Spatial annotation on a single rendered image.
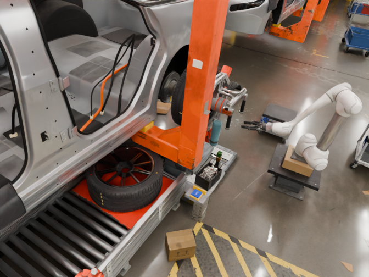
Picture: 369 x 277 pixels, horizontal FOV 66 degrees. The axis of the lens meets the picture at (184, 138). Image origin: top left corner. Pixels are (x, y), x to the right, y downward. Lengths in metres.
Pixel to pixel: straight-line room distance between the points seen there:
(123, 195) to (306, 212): 1.85
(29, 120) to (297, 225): 2.44
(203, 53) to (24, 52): 1.00
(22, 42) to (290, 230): 2.57
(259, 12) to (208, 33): 3.27
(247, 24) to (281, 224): 3.27
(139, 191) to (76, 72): 1.26
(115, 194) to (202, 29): 1.35
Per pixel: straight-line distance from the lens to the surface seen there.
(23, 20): 1.60
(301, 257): 2.85
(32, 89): 1.63
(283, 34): 6.11
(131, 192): 2.28
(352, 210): 3.47
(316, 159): 2.81
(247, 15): 4.99
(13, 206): 1.86
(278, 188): 3.26
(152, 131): 2.56
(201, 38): 1.86
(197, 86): 1.99
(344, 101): 2.58
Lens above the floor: 2.23
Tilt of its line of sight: 38 degrees down
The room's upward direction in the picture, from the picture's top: 6 degrees clockwise
